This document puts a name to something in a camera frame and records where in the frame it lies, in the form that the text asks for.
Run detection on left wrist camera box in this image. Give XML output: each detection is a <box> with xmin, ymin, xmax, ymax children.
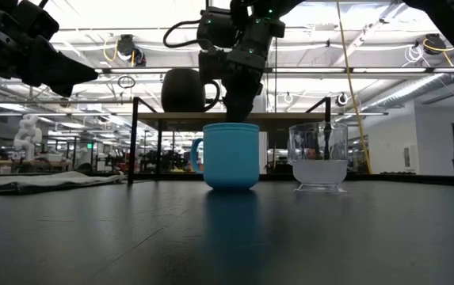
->
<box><xmin>14</xmin><ymin>0</ymin><xmax>60</xmax><ymax>40</ymax></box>

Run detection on white wall box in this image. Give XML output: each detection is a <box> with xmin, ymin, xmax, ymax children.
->
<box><xmin>402</xmin><ymin>143</ymin><xmax>420</xmax><ymax>172</ymax></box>

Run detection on black mug blue inside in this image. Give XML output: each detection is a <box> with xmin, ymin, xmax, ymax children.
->
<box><xmin>160</xmin><ymin>67</ymin><xmax>222</xmax><ymax>114</ymax></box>

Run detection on clear plastic cup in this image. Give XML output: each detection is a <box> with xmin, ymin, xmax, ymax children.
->
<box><xmin>287</xmin><ymin>121</ymin><xmax>349</xmax><ymax>195</ymax></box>

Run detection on white robot figure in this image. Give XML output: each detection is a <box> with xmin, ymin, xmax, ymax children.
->
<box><xmin>13</xmin><ymin>113</ymin><xmax>44</xmax><ymax>162</ymax></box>

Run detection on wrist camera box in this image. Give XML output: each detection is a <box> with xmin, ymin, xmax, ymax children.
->
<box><xmin>196</xmin><ymin>6</ymin><xmax>238</xmax><ymax>51</ymax></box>
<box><xmin>14</xmin><ymin>0</ymin><xmax>60</xmax><ymax>40</ymax></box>

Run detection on light blue mug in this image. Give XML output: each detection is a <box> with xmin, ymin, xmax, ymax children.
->
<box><xmin>189</xmin><ymin>122</ymin><xmax>261</xmax><ymax>192</ymax></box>

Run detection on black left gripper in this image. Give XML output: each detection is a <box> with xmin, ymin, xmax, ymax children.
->
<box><xmin>0</xmin><ymin>8</ymin><xmax>99</xmax><ymax>99</ymax></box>

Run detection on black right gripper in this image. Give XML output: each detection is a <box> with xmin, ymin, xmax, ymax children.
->
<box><xmin>197</xmin><ymin>17</ymin><xmax>287</xmax><ymax>124</ymax></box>

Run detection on yellow hanging cable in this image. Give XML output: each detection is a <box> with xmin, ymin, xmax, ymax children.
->
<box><xmin>335</xmin><ymin>0</ymin><xmax>373</xmax><ymax>175</ymax></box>

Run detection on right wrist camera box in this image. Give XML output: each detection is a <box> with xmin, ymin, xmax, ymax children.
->
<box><xmin>196</xmin><ymin>6</ymin><xmax>238</xmax><ymax>51</ymax></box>

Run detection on grey folded cloth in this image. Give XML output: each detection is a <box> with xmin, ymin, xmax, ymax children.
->
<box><xmin>0</xmin><ymin>170</ymin><xmax>127</xmax><ymax>196</ymax></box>

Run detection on ceiling cable reel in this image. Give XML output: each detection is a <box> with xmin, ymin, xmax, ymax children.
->
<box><xmin>403</xmin><ymin>32</ymin><xmax>454</xmax><ymax>67</ymax></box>
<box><xmin>102</xmin><ymin>33</ymin><xmax>147</xmax><ymax>68</ymax></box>

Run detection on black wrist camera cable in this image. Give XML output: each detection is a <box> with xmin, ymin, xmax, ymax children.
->
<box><xmin>162</xmin><ymin>18</ymin><xmax>204</xmax><ymax>49</ymax></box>

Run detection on wooden shelf black legs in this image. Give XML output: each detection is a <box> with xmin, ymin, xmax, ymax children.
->
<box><xmin>126</xmin><ymin>96</ymin><xmax>333</xmax><ymax>186</ymax></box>

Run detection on long ceiling light strip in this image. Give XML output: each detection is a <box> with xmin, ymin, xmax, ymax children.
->
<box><xmin>93</xmin><ymin>66</ymin><xmax>454</xmax><ymax>75</ymax></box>

